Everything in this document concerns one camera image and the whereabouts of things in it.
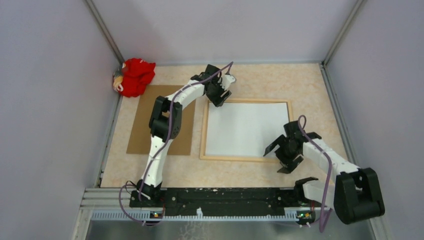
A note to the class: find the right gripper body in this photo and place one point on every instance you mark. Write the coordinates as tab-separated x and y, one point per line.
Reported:
285	152

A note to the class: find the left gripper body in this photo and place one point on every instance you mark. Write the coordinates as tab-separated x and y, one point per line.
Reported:
216	91

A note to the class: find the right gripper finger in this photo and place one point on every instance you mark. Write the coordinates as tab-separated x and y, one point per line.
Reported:
288	165
277	142

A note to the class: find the printed photo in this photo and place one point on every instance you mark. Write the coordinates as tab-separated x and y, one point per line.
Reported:
246	129

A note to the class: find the wooden picture frame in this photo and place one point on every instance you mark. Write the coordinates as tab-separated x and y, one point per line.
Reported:
245	159

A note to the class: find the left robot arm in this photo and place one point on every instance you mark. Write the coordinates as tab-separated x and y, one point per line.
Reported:
165	122

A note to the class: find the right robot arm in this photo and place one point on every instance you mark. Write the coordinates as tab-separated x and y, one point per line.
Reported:
354	193

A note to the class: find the red cloth doll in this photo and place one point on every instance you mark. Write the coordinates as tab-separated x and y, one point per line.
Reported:
133	76

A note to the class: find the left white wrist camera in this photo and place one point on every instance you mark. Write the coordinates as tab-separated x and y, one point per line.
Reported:
226	81

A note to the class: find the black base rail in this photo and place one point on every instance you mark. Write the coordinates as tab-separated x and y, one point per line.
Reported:
224	202

